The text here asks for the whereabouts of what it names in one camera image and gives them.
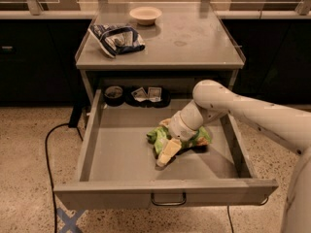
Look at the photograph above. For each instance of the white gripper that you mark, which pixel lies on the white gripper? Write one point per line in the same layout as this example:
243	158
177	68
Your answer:
179	130

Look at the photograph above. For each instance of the black tray with cards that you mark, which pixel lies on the black tray with cards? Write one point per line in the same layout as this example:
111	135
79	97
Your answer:
147	96

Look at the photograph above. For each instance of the grey open top drawer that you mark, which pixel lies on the grey open top drawer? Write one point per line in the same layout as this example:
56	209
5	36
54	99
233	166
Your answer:
117	168

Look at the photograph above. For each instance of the green rice chip bag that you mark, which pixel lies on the green rice chip bag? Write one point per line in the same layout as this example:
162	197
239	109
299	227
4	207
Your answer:
160	136

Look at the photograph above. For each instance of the blue white snack bag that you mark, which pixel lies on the blue white snack bag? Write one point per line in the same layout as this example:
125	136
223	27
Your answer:
116	39

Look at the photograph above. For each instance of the beige paper bowl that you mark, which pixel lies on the beige paper bowl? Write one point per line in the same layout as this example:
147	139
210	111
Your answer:
145	15

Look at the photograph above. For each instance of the grey cabinet with counter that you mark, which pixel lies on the grey cabinet with counter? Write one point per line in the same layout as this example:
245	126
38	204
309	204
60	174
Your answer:
186	36

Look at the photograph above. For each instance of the black tape roll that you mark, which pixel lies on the black tape roll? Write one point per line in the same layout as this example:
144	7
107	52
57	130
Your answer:
113	95

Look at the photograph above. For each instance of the blue tape cross marker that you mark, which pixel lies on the blue tape cross marker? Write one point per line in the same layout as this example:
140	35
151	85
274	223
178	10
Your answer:
70	222

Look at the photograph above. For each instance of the black drawer handle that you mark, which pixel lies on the black drawer handle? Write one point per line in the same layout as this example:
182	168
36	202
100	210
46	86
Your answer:
168	199

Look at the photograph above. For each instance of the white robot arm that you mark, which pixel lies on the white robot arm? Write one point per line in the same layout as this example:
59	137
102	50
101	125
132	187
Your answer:
289	127

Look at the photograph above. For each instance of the dark background counter cabinets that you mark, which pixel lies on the dark background counter cabinets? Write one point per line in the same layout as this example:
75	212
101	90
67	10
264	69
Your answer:
37	61

